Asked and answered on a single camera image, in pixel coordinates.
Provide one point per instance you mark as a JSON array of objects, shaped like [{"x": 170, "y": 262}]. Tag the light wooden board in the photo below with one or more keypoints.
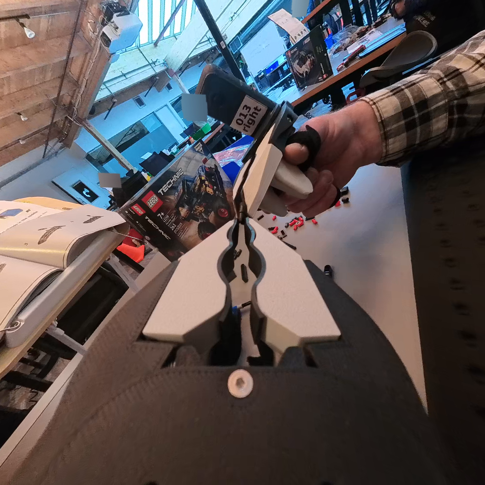
[{"x": 22, "y": 356}]

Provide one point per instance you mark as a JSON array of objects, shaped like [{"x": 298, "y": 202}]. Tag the blue storage bin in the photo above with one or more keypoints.
[{"x": 246, "y": 141}]

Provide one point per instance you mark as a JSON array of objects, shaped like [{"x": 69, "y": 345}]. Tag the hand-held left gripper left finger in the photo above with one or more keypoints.
[{"x": 185, "y": 303}]

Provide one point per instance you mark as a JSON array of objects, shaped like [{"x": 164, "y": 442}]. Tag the grey office chair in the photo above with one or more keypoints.
[{"x": 398, "y": 49}]

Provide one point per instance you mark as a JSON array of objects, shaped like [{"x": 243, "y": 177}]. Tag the black steel pillar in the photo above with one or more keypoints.
[{"x": 219, "y": 38}]

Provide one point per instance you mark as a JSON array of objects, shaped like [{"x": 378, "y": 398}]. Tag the printed task sheet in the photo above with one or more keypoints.
[{"x": 11, "y": 216}]

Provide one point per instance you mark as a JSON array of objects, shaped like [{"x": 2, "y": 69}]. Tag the wooden work table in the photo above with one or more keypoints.
[{"x": 382, "y": 38}]

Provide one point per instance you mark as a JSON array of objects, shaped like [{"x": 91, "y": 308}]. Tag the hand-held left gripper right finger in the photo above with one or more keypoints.
[{"x": 295, "y": 303}]

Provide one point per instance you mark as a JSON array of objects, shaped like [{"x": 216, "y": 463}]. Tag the black perforated panel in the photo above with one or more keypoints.
[{"x": 447, "y": 284}]

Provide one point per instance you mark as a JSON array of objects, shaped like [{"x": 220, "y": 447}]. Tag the white ceiling heater unit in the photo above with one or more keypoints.
[{"x": 123, "y": 30}]

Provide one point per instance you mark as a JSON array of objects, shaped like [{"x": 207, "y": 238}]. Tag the instruction booklet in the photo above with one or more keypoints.
[{"x": 38, "y": 242}]

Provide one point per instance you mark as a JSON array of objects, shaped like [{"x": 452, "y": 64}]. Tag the scattered small brick parts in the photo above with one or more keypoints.
[{"x": 295, "y": 222}]

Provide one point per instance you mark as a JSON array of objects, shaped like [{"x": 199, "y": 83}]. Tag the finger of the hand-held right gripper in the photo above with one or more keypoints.
[
  {"x": 240, "y": 185},
  {"x": 265, "y": 170}
]

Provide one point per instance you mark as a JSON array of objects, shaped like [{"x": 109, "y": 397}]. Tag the toy car box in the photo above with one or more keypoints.
[{"x": 309, "y": 60}]

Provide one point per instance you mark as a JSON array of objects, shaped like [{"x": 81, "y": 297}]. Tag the grey desk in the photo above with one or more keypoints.
[{"x": 360, "y": 246}]

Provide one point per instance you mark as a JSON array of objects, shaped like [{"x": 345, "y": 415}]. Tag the dark printed toy box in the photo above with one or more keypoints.
[{"x": 182, "y": 197}]

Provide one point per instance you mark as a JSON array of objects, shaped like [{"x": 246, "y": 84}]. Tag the person's right hand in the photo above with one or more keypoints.
[{"x": 344, "y": 140}]

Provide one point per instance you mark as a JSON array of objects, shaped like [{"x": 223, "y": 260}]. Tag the person's right forearm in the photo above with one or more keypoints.
[{"x": 428, "y": 102}]

